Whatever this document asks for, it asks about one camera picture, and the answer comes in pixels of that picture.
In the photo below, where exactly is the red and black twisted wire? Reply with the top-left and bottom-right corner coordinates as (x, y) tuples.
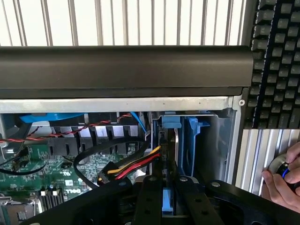
(0, 112), (132, 144)

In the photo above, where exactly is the blue data wire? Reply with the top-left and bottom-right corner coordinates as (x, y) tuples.
(129, 111), (149, 135)

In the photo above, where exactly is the black finned cooler shroud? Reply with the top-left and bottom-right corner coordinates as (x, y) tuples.
(27, 112), (146, 163)

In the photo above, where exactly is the empty blue disk carrier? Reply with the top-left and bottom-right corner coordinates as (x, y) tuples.
(184, 115), (210, 178)

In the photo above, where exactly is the silver CPU socket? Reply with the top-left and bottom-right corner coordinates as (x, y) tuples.
(0, 194), (43, 225)

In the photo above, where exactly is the yellow red black power wire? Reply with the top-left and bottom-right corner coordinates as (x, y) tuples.
(97, 145), (163, 186)

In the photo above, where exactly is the silver metal disk bay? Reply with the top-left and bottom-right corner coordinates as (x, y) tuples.
(149, 109), (236, 186)

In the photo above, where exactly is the small black finned heatsink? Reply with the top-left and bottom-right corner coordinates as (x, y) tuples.
(39, 184), (64, 211)

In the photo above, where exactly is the thin black wire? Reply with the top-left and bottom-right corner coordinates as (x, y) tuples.
(0, 146), (50, 176)

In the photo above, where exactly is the black and silver PC case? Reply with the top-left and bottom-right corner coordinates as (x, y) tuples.
(0, 45), (255, 225)

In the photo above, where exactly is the blue fan shroud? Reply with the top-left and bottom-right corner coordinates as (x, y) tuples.
(18, 112), (89, 123)

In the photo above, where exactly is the flat black data wire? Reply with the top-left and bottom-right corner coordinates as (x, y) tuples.
(73, 136), (151, 189)

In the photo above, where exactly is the green motherboard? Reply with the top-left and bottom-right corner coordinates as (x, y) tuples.
(0, 144), (150, 213)

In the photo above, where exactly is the person's bare hand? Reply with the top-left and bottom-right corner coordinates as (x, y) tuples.
(261, 141), (300, 213)

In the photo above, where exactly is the black keyboard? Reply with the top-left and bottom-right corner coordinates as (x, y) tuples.
(247, 0), (300, 130)

